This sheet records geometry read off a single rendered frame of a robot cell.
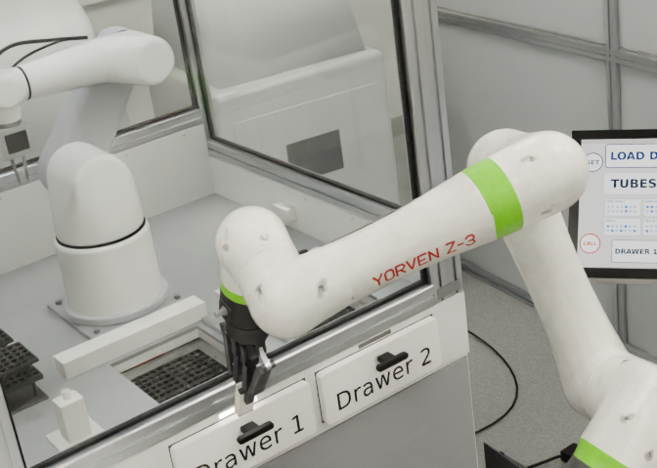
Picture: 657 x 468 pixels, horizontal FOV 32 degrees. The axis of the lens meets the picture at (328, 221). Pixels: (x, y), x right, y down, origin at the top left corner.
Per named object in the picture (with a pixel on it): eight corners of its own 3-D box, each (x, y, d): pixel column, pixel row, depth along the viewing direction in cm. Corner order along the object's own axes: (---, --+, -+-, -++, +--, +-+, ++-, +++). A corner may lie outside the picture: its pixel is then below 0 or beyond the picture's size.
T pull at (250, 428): (275, 428, 204) (274, 421, 203) (240, 446, 200) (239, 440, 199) (264, 420, 206) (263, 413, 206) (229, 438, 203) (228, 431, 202)
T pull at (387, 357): (409, 358, 220) (409, 352, 219) (379, 373, 216) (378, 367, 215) (397, 351, 222) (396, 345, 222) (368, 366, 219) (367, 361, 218)
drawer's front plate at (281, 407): (318, 431, 215) (309, 381, 211) (185, 502, 200) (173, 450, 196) (312, 428, 216) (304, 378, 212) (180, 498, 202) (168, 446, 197)
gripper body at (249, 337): (213, 304, 180) (212, 345, 186) (243, 336, 175) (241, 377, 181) (253, 286, 184) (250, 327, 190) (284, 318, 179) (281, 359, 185)
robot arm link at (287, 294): (459, 208, 175) (451, 156, 167) (498, 255, 167) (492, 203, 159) (245, 313, 169) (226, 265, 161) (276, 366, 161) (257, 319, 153)
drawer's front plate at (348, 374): (442, 364, 231) (437, 317, 227) (328, 426, 216) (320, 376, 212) (436, 361, 232) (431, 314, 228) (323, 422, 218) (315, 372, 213)
